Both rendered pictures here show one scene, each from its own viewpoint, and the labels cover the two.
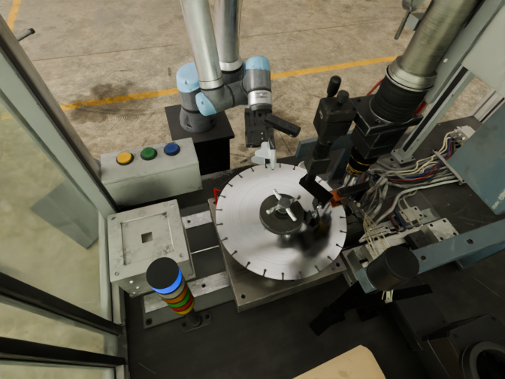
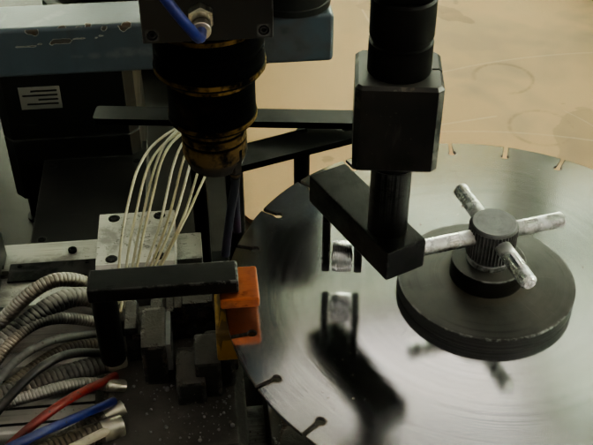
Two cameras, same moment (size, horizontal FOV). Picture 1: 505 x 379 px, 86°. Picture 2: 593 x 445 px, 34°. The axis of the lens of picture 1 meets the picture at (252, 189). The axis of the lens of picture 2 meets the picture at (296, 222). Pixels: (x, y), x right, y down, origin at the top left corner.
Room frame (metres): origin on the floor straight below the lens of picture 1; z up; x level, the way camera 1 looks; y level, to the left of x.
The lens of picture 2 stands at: (0.81, -0.06, 1.36)
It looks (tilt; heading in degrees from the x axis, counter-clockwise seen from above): 39 degrees down; 197
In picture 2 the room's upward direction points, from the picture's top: straight up
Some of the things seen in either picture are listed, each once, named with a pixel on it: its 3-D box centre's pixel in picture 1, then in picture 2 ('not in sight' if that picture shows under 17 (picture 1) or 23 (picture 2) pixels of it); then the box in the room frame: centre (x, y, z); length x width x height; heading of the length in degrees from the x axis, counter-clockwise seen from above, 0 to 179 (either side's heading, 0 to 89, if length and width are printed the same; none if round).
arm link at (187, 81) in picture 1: (195, 85); not in sight; (0.88, 0.25, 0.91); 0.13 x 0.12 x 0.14; 126
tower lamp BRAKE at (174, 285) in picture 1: (164, 275); not in sight; (0.11, 0.11, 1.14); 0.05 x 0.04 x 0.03; 23
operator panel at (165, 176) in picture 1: (155, 173); not in sight; (0.53, 0.32, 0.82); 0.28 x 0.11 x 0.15; 113
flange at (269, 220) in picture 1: (282, 210); (486, 273); (0.35, -0.08, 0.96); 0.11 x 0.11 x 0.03
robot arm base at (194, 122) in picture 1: (197, 110); not in sight; (0.88, 0.26, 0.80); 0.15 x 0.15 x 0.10
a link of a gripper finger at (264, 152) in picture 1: (264, 154); not in sight; (0.53, -0.03, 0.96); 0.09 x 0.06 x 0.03; 10
